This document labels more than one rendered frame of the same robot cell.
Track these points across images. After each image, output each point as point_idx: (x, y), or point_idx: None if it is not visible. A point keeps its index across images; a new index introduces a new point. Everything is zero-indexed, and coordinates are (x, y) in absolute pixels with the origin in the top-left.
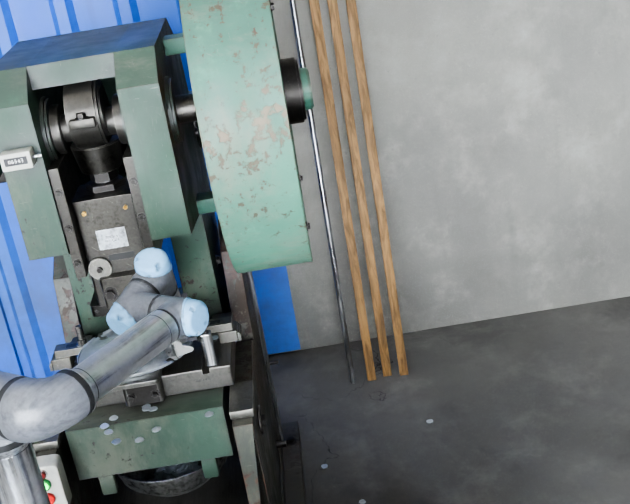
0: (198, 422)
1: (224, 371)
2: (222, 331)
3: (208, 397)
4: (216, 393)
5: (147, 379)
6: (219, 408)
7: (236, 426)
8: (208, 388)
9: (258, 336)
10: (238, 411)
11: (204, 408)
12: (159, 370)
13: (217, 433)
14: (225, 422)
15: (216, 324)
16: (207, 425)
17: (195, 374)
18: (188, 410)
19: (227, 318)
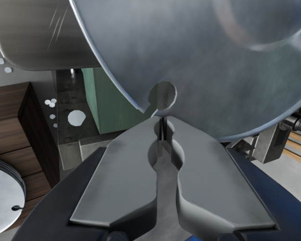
0: (91, 83)
1: (167, 144)
2: (255, 142)
3: (133, 106)
4: (141, 117)
5: (12, 12)
6: (98, 127)
7: (59, 150)
8: (157, 103)
9: None
10: (82, 158)
11: (99, 105)
12: (95, 66)
13: (90, 99)
14: (94, 119)
15: (273, 142)
16: (91, 93)
17: (173, 98)
18: (98, 76)
19: (277, 154)
